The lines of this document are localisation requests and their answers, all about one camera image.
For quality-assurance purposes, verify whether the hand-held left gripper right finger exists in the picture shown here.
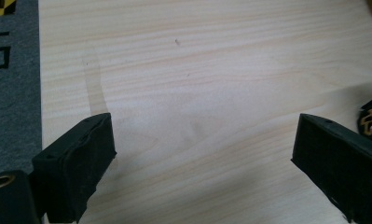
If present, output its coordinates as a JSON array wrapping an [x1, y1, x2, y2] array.
[[290, 113, 372, 224]]

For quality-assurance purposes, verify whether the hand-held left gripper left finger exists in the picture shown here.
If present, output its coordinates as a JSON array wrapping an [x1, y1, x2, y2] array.
[[32, 112, 117, 224]]

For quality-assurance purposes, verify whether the black round object tan pattern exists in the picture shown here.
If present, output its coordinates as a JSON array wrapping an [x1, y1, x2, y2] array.
[[356, 95, 372, 145]]

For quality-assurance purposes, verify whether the grey felt mat black print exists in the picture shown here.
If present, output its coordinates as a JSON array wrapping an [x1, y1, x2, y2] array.
[[0, 0, 44, 177]]

